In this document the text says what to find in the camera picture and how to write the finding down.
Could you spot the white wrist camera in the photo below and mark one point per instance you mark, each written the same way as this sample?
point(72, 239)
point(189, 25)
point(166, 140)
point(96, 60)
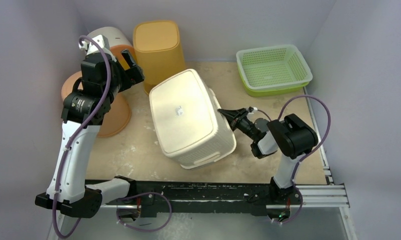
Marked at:
point(93, 45)
point(252, 110)

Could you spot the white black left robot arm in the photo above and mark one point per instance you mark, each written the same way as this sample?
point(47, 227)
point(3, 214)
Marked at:
point(84, 110)

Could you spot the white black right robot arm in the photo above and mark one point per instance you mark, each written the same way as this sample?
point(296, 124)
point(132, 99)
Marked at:
point(292, 136)

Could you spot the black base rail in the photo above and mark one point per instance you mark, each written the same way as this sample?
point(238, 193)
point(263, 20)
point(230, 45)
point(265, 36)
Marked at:
point(153, 197)

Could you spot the cream perforated laundry basket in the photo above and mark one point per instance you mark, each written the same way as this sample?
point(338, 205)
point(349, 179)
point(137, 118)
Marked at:
point(188, 126)

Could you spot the yellow orange slatted bin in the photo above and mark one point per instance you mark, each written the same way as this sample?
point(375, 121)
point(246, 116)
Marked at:
point(158, 50)

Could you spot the green perforated plastic basket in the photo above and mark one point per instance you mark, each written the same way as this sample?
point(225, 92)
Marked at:
point(273, 70)

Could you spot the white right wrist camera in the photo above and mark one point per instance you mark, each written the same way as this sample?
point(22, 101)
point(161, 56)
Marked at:
point(252, 110)

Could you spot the peach plastic bucket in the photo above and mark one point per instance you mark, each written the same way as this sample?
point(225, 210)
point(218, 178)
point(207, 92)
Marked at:
point(115, 120)

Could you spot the round drawer cabinet white orange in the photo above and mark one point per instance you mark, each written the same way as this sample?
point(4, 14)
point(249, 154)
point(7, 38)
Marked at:
point(117, 42)

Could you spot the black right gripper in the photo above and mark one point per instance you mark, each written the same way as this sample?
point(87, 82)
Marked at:
point(237, 119)

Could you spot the aluminium extrusion frame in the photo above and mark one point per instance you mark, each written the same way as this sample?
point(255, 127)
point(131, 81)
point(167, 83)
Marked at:
point(313, 196)

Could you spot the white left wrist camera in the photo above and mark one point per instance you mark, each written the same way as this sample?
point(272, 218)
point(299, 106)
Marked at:
point(93, 45)

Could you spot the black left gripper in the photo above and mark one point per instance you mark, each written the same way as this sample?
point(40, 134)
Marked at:
point(131, 76)

